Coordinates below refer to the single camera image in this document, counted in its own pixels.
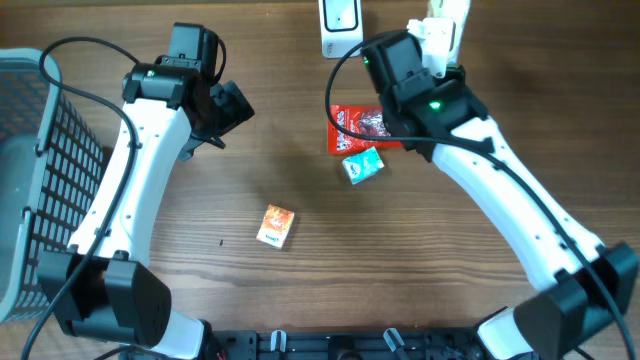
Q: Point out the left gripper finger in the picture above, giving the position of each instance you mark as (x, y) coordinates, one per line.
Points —
(187, 151)
(212, 140)

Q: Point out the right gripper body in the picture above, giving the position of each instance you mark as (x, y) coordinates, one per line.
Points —
(453, 73)

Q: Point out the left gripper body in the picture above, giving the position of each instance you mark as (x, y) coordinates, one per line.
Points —
(226, 111)

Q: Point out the small orange box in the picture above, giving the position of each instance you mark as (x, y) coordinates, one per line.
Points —
(275, 226)

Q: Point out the small teal tissue pack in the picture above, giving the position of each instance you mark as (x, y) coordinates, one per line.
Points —
(362, 166)

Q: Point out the cream wet wipes pack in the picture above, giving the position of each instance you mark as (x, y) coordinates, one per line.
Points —
(457, 11)

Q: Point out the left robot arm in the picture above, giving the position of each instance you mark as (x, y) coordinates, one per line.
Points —
(100, 286)

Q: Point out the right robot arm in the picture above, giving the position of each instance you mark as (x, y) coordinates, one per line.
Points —
(581, 285)

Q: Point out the white barcode scanner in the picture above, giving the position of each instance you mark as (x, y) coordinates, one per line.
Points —
(341, 26)

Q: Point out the grey plastic shopping basket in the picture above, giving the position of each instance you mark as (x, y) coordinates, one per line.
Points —
(51, 167)

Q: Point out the black mounting rail base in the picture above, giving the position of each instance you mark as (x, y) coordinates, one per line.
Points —
(390, 344)

